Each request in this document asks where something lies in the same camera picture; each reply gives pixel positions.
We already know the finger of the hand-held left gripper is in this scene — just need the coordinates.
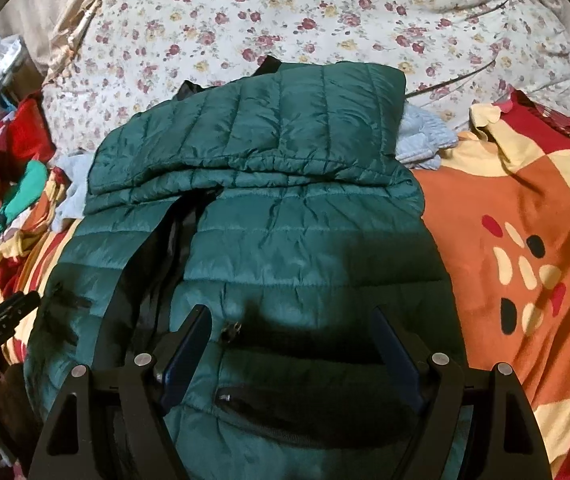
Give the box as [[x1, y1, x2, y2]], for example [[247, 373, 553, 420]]
[[0, 292, 42, 333]]

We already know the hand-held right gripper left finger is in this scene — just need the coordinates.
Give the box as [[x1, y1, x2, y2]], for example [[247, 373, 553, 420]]
[[27, 304, 214, 480]]

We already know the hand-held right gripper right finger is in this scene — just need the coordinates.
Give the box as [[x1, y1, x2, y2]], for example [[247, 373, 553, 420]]
[[369, 305, 554, 480]]

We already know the green quilted puffer jacket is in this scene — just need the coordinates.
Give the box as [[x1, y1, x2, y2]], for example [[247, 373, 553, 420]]
[[22, 55, 470, 480]]

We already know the teal garment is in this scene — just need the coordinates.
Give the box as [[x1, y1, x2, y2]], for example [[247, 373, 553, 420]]
[[0, 160, 50, 237]]

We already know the red garment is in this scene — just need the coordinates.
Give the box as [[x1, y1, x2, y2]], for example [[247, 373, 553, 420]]
[[0, 97, 58, 216]]

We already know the light blue cloth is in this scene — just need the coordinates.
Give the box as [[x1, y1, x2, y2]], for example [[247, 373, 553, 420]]
[[54, 109, 460, 233]]

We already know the clear plastic bag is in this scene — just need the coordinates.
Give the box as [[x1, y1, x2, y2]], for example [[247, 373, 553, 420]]
[[0, 29, 33, 88]]

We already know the beige satin pillow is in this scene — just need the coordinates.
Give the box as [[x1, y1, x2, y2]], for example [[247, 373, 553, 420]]
[[0, 0, 156, 86]]

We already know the floral quilt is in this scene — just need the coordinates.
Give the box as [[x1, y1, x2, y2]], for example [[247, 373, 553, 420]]
[[40, 0, 570, 161]]

